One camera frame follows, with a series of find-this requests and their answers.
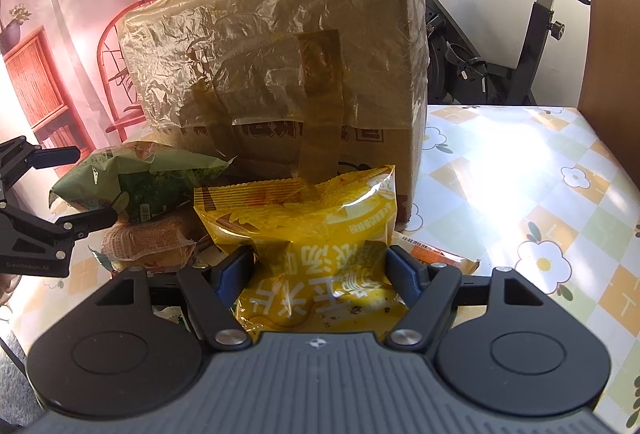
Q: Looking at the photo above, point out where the brown bread packet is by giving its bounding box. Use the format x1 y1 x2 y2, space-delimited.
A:
90 214 199 273

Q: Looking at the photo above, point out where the green snack packet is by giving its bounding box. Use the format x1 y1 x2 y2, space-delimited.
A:
48 141 237 225

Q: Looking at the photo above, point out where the brown wooden panel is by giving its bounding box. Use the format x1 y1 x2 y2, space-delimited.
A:
577 0 640 195

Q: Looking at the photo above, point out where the clear plastic bag liner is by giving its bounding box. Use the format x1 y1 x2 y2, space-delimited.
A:
116 0 431 135

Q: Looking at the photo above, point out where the brown cardboard box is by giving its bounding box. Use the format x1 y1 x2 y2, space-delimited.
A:
116 0 431 235

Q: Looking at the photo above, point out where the checked floral tablecloth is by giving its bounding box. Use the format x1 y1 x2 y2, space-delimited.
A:
0 104 640 365

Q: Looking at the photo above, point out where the yellow snack packet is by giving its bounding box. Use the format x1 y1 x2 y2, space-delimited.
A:
194 164 417 346

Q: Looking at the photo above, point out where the black exercise bike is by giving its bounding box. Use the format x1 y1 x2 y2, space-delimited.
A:
367 0 593 107

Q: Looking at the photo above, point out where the orange snack packet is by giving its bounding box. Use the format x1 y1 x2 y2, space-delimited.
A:
400 235 481 275

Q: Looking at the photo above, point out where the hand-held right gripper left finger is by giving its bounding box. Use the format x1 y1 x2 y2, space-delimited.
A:
95 246 256 351

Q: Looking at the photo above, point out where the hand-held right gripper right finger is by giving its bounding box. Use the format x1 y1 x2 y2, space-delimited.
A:
385 244 547 351

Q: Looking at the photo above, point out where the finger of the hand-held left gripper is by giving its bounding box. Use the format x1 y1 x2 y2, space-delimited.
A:
0 138 82 207
0 207 119 261

